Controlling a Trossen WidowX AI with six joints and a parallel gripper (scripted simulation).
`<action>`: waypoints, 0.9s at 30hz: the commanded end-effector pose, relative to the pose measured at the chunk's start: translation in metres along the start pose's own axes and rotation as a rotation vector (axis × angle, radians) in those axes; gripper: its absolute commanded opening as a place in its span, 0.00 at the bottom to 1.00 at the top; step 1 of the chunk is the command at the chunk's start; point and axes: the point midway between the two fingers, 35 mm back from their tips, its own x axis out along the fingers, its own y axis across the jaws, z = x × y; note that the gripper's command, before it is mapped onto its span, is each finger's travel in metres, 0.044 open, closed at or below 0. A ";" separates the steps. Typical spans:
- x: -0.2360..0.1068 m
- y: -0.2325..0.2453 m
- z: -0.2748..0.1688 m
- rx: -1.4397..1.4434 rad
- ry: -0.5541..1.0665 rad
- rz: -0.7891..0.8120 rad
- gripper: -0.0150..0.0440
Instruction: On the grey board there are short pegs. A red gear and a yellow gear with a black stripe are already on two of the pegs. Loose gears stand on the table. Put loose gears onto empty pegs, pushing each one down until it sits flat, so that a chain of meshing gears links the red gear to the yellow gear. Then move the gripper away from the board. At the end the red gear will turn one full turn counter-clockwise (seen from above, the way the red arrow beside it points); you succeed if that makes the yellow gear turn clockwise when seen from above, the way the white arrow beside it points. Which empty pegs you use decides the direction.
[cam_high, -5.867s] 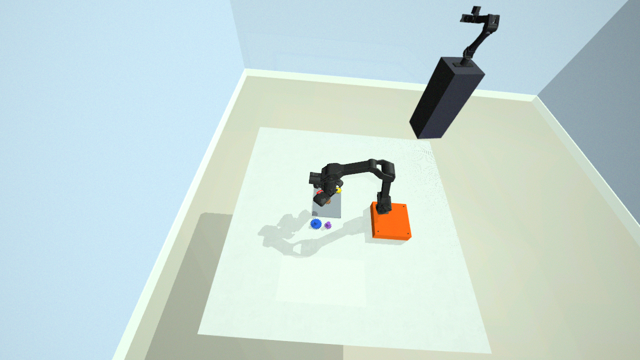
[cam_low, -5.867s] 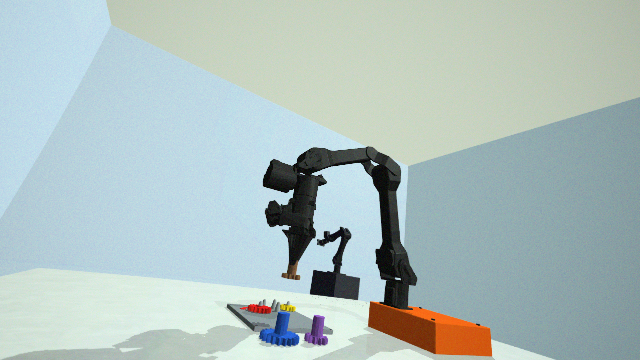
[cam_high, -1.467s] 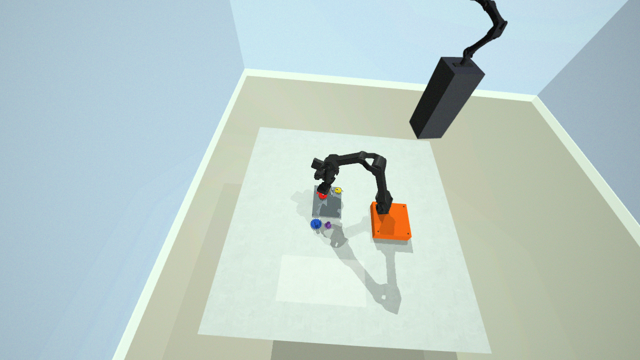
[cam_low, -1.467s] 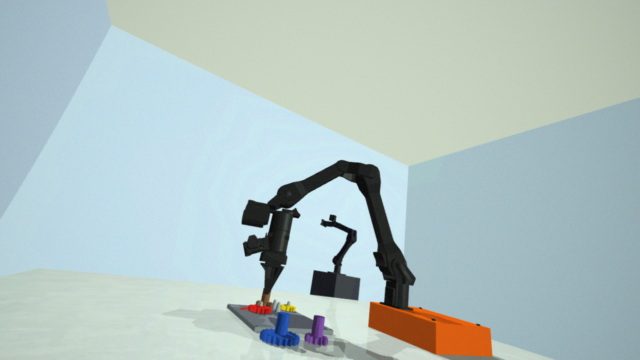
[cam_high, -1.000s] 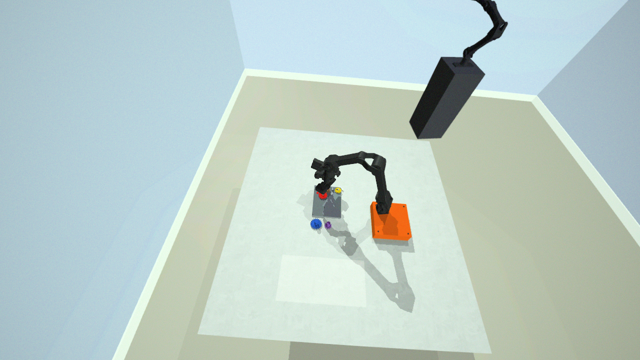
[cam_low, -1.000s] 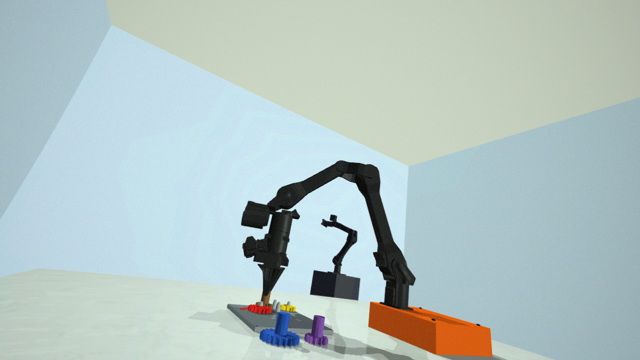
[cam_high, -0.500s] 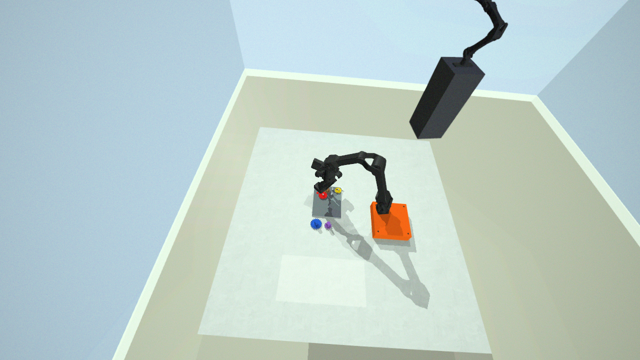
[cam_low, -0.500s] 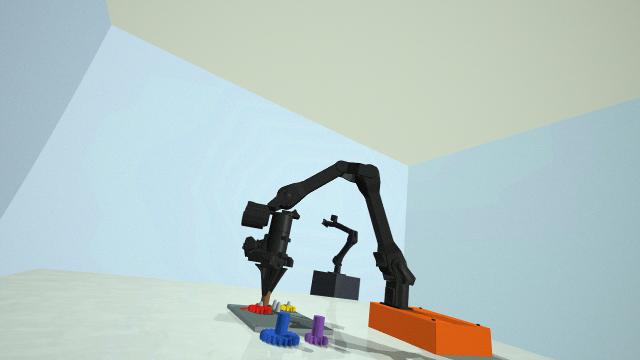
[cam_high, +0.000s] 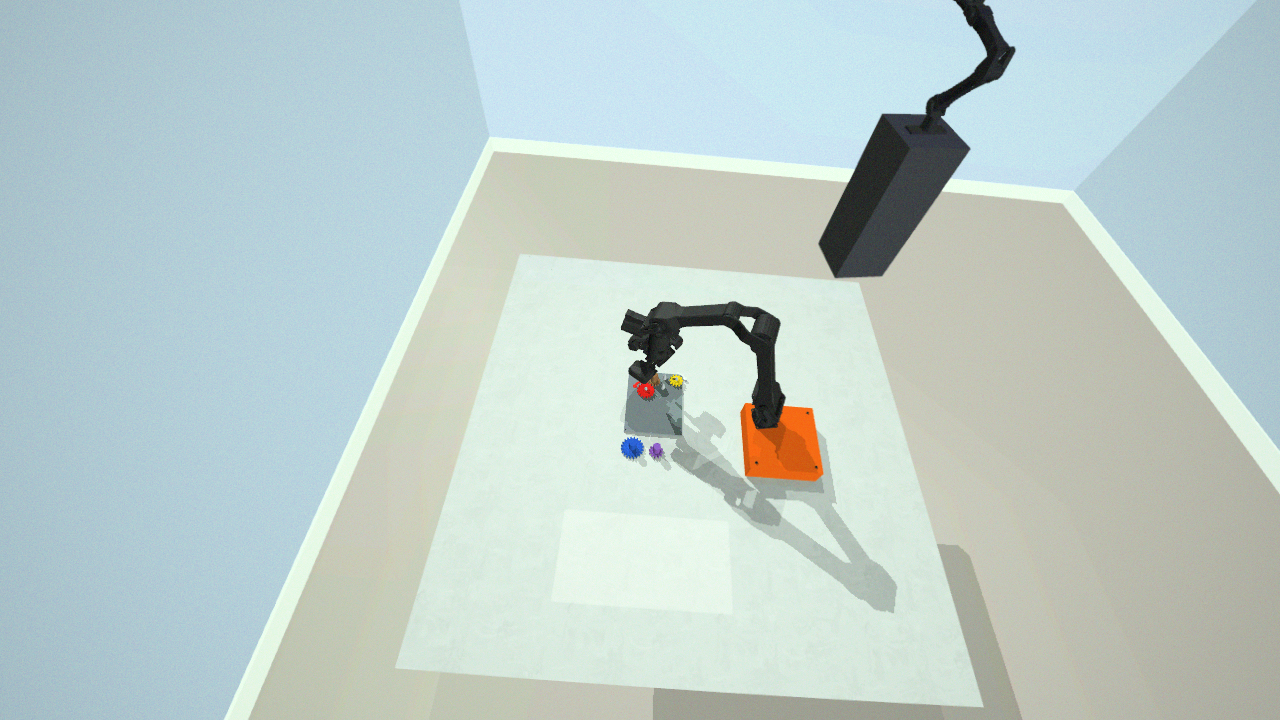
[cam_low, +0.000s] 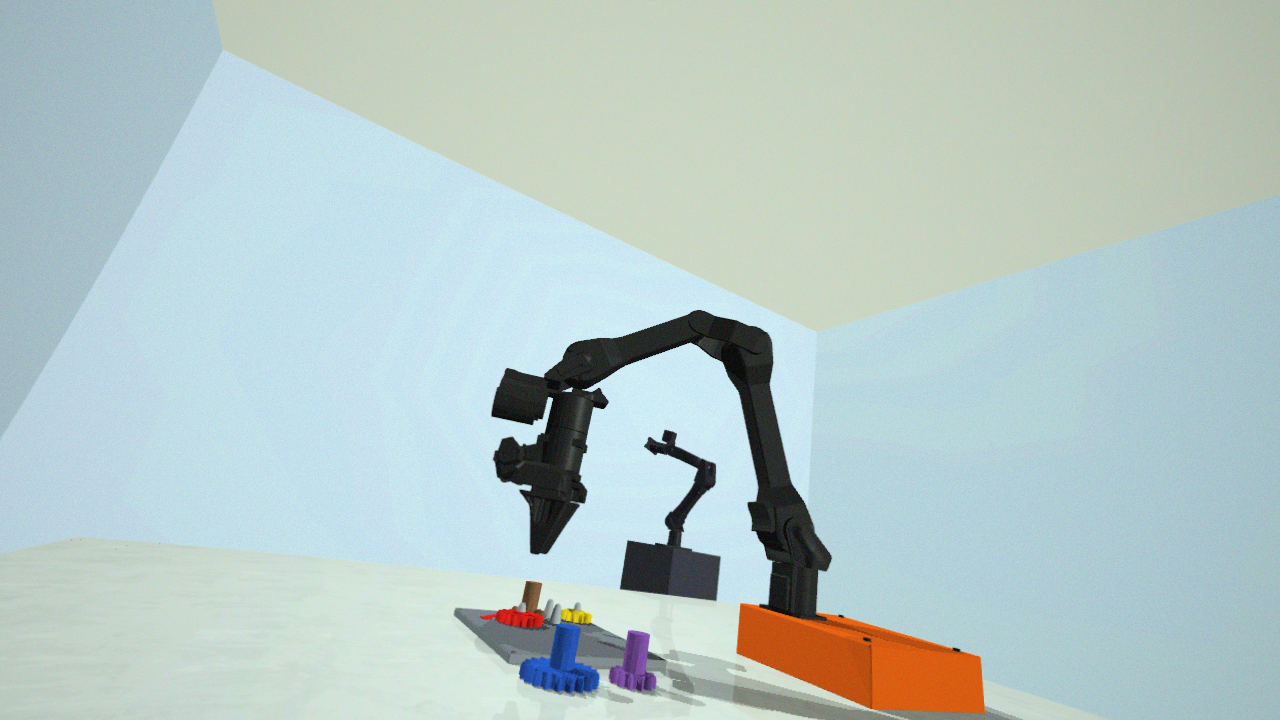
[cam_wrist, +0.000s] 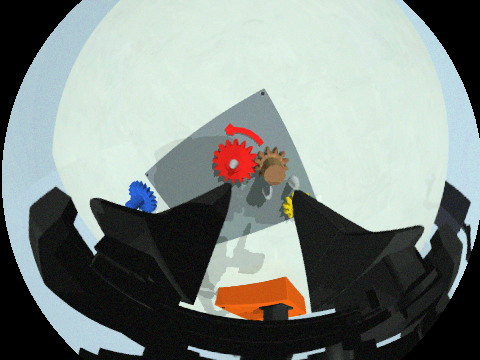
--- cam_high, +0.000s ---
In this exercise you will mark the blue gear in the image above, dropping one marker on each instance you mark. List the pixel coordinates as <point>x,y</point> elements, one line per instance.
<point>632,447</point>

